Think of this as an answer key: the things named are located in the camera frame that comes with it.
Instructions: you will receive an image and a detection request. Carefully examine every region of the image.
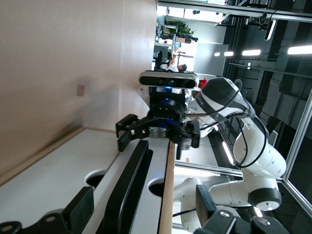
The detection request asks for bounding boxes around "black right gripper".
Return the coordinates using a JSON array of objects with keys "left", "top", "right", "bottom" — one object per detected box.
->
[{"left": 115, "top": 97, "right": 201, "bottom": 161}]

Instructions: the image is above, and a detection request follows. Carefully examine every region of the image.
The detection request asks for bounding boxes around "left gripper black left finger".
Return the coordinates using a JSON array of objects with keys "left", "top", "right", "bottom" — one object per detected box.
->
[{"left": 0, "top": 186, "right": 95, "bottom": 234}]

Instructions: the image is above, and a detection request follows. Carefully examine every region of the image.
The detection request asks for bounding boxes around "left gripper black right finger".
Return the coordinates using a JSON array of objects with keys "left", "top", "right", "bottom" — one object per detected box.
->
[{"left": 194, "top": 184, "right": 292, "bottom": 234}]

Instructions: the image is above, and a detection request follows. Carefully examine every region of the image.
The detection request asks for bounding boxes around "black drawer handle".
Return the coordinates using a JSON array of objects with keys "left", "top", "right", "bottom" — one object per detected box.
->
[{"left": 96, "top": 140, "right": 154, "bottom": 234}]

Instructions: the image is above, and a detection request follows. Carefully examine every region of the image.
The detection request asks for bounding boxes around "light wooden drawer cabinet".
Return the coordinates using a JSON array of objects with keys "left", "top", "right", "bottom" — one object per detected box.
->
[{"left": 0, "top": 126, "right": 176, "bottom": 234}]

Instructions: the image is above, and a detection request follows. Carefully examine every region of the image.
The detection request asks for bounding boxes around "seated person in white shirt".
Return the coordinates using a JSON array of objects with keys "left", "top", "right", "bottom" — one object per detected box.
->
[{"left": 159, "top": 54, "right": 188, "bottom": 74}]

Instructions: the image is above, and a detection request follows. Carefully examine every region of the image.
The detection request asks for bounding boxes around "green potted plant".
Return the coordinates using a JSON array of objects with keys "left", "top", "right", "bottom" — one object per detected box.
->
[{"left": 170, "top": 21, "right": 196, "bottom": 37}]

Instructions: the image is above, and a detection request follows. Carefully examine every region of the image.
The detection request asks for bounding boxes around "white drawer without handle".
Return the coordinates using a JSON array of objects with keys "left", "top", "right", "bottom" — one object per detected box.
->
[{"left": 0, "top": 128, "right": 121, "bottom": 234}]

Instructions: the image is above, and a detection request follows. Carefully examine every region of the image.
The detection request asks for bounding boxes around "white camera bracket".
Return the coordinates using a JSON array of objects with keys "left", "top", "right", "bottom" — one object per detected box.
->
[{"left": 137, "top": 85, "right": 152, "bottom": 108}]

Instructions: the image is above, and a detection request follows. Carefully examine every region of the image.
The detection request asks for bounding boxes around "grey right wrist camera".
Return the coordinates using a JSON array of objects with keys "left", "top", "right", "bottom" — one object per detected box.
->
[{"left": 138, "top": 70, "right": 198, "bottom": 89}]

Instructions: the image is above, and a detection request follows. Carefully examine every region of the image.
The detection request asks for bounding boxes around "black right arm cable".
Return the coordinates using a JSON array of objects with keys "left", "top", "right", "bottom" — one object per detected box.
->
[{"left": 184, "top": 89, "right": 269, "bottom": 169}]

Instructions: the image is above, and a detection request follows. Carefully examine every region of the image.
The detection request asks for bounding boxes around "aluminium enclosure frame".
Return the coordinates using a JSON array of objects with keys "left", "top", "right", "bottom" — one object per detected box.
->
[{"left": 282, "top": 90, "right": 312, "bottom": 216}]

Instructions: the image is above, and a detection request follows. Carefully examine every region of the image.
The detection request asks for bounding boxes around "ceiling mounted camera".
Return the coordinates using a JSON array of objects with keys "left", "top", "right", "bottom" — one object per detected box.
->
[{"left": 258, "top": 13, "right": 277, "bottom": 41}]

